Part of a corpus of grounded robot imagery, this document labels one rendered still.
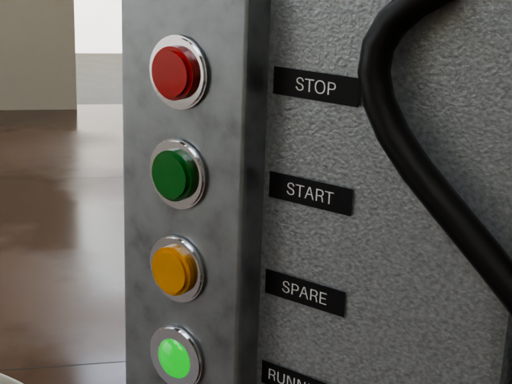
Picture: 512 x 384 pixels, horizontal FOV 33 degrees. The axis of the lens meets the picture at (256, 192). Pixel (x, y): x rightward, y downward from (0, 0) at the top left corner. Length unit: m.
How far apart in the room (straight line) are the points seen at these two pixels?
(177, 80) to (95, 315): 3.32
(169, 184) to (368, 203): 0.10
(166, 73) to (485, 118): 0.15
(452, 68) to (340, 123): 0.06
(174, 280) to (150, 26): 0.13
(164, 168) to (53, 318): 3.30
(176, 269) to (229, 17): 0.13
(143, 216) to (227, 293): 0.06
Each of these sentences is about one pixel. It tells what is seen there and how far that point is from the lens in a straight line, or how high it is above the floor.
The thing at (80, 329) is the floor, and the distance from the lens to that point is 3.61.
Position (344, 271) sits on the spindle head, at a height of 1.43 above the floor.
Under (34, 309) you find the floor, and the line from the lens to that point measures 3.81.
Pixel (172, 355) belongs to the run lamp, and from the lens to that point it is 0.47.
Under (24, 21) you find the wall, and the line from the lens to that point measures 7.55.
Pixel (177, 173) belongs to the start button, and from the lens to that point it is 0.43.
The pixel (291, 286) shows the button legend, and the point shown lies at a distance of 0.43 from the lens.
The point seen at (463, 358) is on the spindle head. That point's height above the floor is 1.41.
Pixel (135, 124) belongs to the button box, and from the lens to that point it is 0.45.
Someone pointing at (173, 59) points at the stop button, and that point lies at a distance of 0.42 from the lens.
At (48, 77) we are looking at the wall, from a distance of 7.61.
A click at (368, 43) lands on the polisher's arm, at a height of 1.54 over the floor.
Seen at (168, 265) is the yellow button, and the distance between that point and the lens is 0.45.
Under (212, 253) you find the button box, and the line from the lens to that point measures 0.44.
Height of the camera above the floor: 1.59
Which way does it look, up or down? 17 degrees down
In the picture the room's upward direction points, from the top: 2 degrees clockwise
